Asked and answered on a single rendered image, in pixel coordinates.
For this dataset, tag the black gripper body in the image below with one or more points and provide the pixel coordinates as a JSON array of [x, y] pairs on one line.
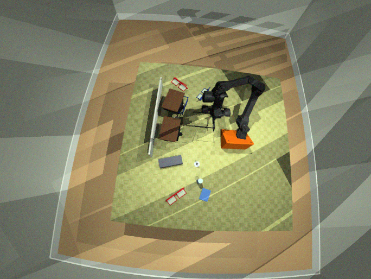
[[205, 109]]

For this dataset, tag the grey flat panel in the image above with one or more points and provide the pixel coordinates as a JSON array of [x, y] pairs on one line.
[[155, 117]]

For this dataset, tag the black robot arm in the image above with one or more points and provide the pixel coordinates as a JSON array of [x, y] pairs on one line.
[[218, 93]]

